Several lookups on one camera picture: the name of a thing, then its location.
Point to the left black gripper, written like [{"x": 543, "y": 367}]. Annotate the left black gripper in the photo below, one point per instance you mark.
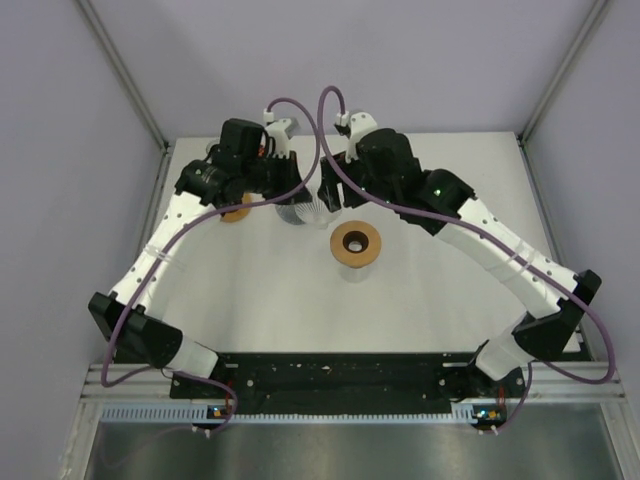
[{"x": 288, "y": 169}]

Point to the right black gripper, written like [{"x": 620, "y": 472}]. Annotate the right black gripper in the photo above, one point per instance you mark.
[{"x": 328, "y": 191}]

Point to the wooden dripper ring holder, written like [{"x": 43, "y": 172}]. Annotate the wooden dripper ring holder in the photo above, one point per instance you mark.
[{"x": 355, "y": 244}]

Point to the clear glass carafe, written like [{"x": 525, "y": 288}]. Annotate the clear glass carafe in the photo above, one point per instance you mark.
[{"x": 355, "y": 275}]

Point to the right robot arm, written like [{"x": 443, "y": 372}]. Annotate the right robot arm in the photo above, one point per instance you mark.
[{"x": 555, "y": 298}]

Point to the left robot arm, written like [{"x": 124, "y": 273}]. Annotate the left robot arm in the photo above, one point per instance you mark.
[{"x": 131, "y": 315}]

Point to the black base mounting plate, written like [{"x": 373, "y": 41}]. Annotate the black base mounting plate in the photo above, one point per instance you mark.
[{"x": 358, "y": 383}]

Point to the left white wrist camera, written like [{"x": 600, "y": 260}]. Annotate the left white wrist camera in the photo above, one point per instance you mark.
[{"x": 279, "y": 133}]

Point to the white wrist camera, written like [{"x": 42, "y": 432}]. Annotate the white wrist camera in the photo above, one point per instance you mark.
[
  {"x": 354, "y": 126},
  {"x": 279, "y": 133}
]

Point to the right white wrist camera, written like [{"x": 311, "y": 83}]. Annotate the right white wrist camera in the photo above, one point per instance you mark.
[{"x": 354, "y": 126}]

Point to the grey slotted cable duct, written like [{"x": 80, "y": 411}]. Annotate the grey slotted cable duct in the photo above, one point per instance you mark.
[{"x": 154, "y": 413}]

